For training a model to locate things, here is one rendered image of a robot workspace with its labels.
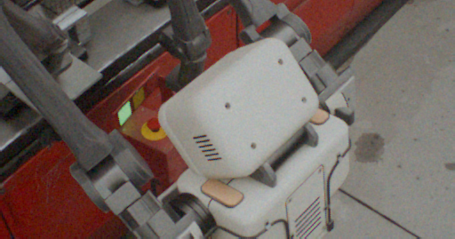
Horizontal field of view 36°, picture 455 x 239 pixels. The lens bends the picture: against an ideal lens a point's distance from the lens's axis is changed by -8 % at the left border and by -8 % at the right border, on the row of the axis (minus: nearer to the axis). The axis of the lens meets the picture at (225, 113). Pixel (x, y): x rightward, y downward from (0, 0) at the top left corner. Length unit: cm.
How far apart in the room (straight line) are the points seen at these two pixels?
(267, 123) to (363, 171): 170
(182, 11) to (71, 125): 57
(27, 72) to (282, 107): 40
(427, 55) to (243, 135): 229
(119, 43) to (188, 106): 92
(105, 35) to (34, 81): 95
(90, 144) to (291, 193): 33
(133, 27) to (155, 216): 98
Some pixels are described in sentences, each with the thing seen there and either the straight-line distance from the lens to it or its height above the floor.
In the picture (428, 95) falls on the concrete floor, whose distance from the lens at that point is 314.
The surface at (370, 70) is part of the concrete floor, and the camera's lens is 320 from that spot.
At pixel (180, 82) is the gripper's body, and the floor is 90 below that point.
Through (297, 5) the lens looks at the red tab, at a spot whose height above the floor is 56.
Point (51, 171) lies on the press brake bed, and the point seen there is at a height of 67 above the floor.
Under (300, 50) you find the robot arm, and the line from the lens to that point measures 136.
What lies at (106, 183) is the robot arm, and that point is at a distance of 116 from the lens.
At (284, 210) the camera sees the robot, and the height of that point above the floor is 119.
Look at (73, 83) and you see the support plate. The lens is 173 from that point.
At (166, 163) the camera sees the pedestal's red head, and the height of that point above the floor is 74.
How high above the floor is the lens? 215
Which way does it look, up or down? 46 degrees down
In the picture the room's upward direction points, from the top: 3 degrees counter-clockwise
